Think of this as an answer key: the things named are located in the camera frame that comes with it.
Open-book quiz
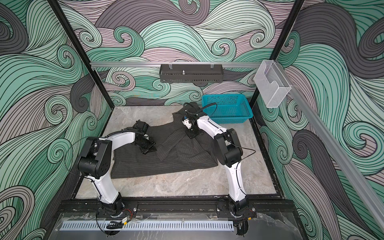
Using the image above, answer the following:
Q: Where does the dark pinstriped long sleeve shirt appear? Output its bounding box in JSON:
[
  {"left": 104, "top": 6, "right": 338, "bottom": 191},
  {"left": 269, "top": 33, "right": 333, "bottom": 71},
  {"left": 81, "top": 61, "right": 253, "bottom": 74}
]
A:
[{"left": 111, "top": 109, "right": 218, "bottom": 179}]

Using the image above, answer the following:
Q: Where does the teal plastic basket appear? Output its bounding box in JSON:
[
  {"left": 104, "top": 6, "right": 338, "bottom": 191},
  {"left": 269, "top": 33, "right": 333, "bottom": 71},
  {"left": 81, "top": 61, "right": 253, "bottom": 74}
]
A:
[{"left": 202, "top": 94, "right": 254, "bottom": 125}]

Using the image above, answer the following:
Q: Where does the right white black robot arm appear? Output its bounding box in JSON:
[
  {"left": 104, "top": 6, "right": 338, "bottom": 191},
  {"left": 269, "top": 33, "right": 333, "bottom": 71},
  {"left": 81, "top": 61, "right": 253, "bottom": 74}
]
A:
[{"left": 183, "top": 103, "right": 249, "bottom": 218}]

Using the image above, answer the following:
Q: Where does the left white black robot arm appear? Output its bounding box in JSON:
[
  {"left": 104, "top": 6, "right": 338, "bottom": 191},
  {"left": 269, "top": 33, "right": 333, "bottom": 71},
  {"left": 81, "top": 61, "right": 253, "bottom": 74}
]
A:
[{"left": 76, "top": 120, "right": 156, "bottom": 218}]

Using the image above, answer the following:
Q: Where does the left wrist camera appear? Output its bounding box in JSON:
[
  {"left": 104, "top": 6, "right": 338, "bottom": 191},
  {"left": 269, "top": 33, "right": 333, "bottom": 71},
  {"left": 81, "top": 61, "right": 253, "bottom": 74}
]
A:
[{"left": 133, "top": 120, "right": 149, "bottom": 134}]

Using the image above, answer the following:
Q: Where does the black perforated wall tray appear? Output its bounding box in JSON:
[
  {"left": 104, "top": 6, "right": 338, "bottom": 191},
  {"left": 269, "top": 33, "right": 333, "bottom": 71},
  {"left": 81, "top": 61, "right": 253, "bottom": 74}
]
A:
[{"left": 159, "top": 64, "right": 224, "bottom": 83}]

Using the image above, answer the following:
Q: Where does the left black frame post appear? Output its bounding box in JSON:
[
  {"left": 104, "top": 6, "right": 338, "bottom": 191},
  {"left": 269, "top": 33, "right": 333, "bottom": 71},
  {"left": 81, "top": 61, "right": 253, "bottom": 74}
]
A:
[{"left": 47, "top": 0, "right": 115, "bottom": 110}]

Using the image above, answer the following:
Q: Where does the black frame post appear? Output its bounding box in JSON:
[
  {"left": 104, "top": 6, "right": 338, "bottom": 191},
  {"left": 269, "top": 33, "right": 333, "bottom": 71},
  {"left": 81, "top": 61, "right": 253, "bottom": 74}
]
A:
[
  {"left": 47, "top": 0, "right": 115, "bottom": 110},
  {"left": 250, "top": 1, "right": 304, "bottom": 110}
]

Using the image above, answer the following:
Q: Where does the aluminium back wall rail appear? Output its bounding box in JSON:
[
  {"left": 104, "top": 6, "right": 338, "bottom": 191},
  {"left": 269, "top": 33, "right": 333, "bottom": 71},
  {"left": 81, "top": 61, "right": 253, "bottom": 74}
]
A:
[{"left": 90, "top": 61, "right": 261, "bottom": 69}]

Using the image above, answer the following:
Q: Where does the aluminium wall rail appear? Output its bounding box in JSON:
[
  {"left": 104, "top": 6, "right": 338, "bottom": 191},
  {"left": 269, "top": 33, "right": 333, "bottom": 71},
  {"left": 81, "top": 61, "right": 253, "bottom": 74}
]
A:
[
  {"left": 90, "top": 61, "right": 261, "bottom": 69},
  {"left": 273, "top": 61, "right": 384, "bottom": 230}
]

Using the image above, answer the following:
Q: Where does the white slotted cable duct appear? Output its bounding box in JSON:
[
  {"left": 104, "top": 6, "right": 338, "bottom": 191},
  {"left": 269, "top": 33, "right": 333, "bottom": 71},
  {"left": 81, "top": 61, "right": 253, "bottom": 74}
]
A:
[{"left": 59, "top": 220, "right": 235, "bottom": 232}]

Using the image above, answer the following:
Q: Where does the clear plastic wall bin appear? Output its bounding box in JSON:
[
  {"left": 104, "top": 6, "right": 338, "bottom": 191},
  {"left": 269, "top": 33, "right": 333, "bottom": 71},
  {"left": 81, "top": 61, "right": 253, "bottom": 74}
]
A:
[{"left": 254, "top": 60, "right": 292, "bottom": 108}]

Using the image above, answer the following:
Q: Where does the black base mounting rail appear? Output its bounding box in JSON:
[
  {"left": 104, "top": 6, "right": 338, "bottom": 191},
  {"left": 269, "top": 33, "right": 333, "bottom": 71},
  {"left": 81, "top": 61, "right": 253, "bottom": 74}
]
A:
[{"left": 58, "top": 196, "right": 296, "bottom": 219}]

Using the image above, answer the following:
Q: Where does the right black frame post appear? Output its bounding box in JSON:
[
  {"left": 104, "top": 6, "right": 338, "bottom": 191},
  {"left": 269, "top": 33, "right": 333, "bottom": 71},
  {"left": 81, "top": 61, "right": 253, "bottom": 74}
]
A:
[{"left": 250, "top": 1, "right": 304, "bottom": 110}]

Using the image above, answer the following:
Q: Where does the aluminium right wall rail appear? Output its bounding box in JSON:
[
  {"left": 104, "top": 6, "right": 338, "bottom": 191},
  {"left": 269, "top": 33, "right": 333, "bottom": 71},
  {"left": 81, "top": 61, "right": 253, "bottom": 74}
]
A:
[{"left": 273, "top": 61, "right": 384, "bottom": 230}]

